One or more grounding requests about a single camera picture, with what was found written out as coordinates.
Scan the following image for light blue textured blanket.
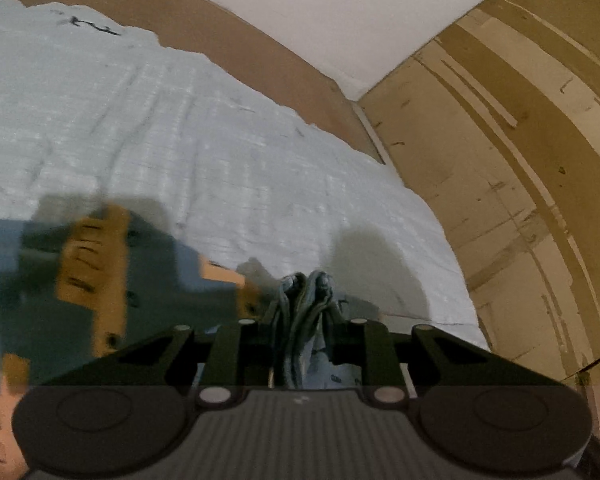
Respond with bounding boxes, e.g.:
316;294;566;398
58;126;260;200
0;0;492;352

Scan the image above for blue pants with orange print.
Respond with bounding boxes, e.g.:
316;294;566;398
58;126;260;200
0;203;368;480

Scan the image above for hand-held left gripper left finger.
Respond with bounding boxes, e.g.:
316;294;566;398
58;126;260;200
39;318;272;407

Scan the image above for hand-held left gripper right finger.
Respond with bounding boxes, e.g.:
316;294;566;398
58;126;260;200
325;317;567;406

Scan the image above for brown wooden bed board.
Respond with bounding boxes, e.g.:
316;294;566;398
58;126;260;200
0;0;387;165

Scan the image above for cardboard wall panel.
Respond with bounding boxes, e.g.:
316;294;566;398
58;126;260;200
355;0;600;387

